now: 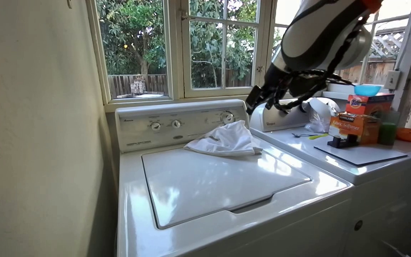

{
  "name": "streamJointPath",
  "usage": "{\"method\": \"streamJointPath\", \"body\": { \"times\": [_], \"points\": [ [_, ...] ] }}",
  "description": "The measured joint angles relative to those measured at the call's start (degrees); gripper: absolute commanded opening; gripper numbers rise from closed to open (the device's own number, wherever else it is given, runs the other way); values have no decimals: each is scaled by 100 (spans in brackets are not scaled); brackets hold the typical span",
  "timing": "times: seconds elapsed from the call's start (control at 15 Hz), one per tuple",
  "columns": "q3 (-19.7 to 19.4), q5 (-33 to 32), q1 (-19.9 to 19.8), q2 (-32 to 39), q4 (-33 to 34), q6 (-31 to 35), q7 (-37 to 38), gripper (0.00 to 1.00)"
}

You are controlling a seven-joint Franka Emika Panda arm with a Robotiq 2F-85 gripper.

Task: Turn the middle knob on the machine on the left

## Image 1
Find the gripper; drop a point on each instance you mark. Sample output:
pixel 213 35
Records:
pixel 275 76

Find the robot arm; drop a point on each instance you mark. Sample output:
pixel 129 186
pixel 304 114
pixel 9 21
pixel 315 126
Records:
pixel 312 32

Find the metal spoon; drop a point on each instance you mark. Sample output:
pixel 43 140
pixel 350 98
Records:
pixel 298 135

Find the black holder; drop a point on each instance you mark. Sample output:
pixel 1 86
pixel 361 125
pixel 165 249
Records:
pixel 341 142

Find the yellow-green utensil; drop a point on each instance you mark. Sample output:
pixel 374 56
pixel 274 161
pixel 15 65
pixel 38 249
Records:
pixel 318 136

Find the large washing machine knob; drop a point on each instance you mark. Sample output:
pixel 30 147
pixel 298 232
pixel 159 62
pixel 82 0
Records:
pixel 228 117

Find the orange bowl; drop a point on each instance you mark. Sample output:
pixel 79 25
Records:
pixel 409 135

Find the white framed window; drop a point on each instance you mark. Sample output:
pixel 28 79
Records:
pixel 223 46
pixel 387 39
pixel 134 46

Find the white dryer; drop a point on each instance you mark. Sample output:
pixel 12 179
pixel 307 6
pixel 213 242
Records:
pixel 380 200

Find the green cup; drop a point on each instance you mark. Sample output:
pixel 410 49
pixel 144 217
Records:
pixel 388 132

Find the fabric softener box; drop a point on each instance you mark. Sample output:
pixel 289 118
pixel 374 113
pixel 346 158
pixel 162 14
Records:
pixel 351 126

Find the blue bowl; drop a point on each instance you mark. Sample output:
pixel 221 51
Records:
pixel 368 90

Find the wall switch plate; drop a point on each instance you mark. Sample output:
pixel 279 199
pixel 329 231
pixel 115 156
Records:
pixel 392 79

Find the clear plastic bag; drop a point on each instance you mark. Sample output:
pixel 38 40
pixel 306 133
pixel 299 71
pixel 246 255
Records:
pixel 321 114

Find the small washing machine knob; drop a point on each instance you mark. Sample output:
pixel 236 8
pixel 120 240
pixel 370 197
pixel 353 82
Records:
pixel 155 126
pixel 176 124

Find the white washing machine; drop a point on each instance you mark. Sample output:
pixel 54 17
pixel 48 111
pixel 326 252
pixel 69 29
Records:
pixel 227 200

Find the orange detergent box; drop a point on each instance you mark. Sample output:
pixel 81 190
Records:
pixel 368 104

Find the washing machine lid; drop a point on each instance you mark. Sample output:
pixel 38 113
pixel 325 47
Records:
pixel 212 185

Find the white cloth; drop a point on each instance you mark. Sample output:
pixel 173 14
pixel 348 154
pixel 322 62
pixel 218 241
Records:
pixel 227 141

